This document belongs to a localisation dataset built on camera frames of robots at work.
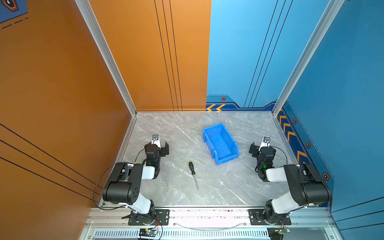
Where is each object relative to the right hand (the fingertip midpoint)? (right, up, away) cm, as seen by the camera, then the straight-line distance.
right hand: (260, 144), depth 93 cm
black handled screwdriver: (-43, -13, -3) cm, 45 cm away
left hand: (-64, +2, +1) cm, 64 cm away
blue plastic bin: (-22, -3, +7) cm, 23 cm away
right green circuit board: (+1, -38, -23) cm, 44 cm away
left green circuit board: (-63, -39, -22) cm, 78 cm away
